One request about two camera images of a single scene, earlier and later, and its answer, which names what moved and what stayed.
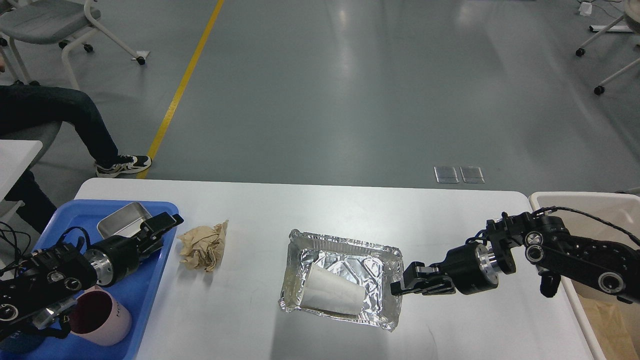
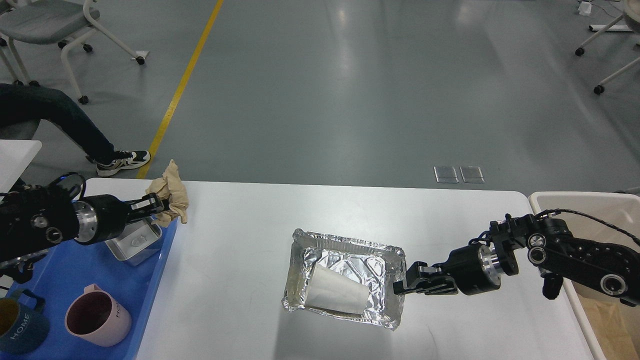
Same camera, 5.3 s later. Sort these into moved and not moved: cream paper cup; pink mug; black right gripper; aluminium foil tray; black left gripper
Moved: black left gripper
Not moved: aluminium foil tray; pink mug; black right gripper; cream paper cup
